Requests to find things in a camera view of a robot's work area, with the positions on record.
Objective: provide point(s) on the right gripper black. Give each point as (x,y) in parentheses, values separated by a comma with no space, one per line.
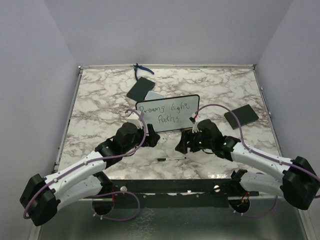
(182,146)

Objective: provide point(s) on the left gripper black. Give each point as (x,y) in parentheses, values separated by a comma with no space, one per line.
(151,140)

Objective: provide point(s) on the black whiteboard marker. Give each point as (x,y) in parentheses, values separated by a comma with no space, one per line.
(175,158)

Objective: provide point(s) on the small whiteboard black frame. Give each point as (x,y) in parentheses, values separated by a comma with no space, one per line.
(169,114)

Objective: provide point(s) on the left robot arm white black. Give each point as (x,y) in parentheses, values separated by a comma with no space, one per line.
(44,196)

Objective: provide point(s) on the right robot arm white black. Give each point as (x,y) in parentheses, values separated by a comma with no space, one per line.
(292,179)

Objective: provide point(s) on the small white square device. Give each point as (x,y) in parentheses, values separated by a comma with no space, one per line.
(151,95)

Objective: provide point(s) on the black rectangular box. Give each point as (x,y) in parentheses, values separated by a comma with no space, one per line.
(140,89)

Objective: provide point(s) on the black eraser block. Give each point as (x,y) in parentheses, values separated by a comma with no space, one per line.
(245,114)

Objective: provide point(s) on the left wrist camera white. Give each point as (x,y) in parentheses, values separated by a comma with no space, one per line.
(133,118)

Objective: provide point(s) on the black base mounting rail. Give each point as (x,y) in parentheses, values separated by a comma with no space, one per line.
(182,193)

